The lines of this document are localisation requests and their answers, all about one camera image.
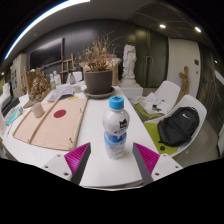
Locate grey bottle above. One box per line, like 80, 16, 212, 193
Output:
68, 72, 76, 85

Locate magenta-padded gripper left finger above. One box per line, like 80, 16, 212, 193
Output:
41, 142, 92, 185

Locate white plastic chair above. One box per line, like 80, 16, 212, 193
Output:
143, 94, 208, 158
66, 71, 84, 85
133, 80, 182, 121

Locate flat round red coaster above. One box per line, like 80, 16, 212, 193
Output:
53, 109, 67, 119

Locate beige cabinet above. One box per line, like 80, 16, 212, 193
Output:
9, 53, 28, 98

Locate dark wall screen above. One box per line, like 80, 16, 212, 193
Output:
29, 37, 66, 70

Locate wooden figure sculpture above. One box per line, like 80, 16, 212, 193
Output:
178, 65, 190, 101

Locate dried plant in grey pot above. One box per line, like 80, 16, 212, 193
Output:
77, 31, 121, 96

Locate open newspaper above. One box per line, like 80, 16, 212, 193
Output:
48, 83, 75, 102

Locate light wooden panel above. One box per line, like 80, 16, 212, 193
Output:
12, 97, 89, 152

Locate stack of papers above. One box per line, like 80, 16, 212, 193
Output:
138, 92, 170, 116

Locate green seat cushion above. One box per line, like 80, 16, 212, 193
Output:
143, 121, 179, 156

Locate wooden easel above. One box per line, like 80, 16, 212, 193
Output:
60, 53, 77, 83

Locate white plaster statue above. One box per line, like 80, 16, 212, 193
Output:
119, 43, 138, 86

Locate colourful booklet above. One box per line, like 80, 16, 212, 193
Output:
3, 106, 24, 127

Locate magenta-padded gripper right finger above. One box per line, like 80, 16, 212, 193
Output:
132, 142, 184, 186

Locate black boxes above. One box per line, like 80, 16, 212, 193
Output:
1, 95, 21, 118

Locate brown relief sculpture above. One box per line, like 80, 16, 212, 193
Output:
23, 67, 52, 108

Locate small white plaster figure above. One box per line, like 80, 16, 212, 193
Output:
52, 69, 62, 86

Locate black backpack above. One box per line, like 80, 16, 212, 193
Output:
156, 106, 200, 148

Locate white bottle with blue cap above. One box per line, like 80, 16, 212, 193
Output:
102, 95, 131, 160

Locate white ceramic mug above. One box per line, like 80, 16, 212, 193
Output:
30, 101, 46, 119

